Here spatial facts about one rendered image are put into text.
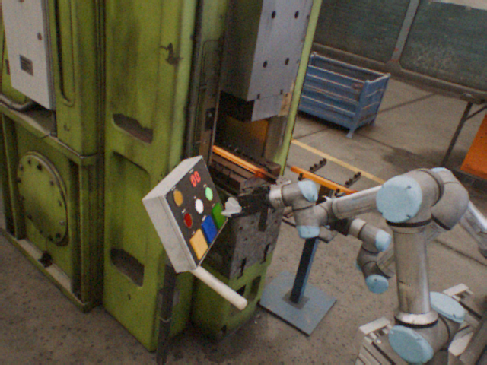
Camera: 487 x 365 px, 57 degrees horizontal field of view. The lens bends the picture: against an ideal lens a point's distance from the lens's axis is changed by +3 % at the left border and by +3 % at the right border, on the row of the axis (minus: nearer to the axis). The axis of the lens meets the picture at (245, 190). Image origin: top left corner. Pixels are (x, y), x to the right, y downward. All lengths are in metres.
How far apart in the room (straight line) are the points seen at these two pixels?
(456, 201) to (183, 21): 1.10
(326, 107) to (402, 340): 4.71
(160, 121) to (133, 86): 0.26
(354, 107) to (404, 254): 4.51
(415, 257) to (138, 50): 1.29
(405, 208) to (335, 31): 9.51
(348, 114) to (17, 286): 4.23
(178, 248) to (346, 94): 4.54
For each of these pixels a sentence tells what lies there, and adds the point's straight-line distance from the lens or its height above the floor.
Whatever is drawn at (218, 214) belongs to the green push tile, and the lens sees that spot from 1.64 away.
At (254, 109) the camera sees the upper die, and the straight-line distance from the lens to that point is 1.84.
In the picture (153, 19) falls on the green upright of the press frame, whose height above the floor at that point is 1.59.
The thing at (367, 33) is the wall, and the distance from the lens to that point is 10.26.
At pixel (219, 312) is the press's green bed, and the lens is 2.38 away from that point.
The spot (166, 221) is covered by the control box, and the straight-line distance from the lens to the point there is 1.41.
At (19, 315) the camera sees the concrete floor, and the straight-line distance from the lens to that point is 2.74.
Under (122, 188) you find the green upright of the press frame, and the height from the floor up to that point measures 0.79.
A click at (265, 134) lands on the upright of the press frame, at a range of 2.27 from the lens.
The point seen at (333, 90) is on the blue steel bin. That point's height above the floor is 0.49.
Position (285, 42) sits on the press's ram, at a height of 1.58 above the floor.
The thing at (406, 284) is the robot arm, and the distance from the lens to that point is 1.34.
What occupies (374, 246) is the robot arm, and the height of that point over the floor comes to 0.96.
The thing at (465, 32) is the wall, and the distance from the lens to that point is 9.52.
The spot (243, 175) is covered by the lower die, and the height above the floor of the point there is 0.99.
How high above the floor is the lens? 1.90
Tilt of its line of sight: 29 degrees down
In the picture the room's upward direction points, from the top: 10 degrees clockwise
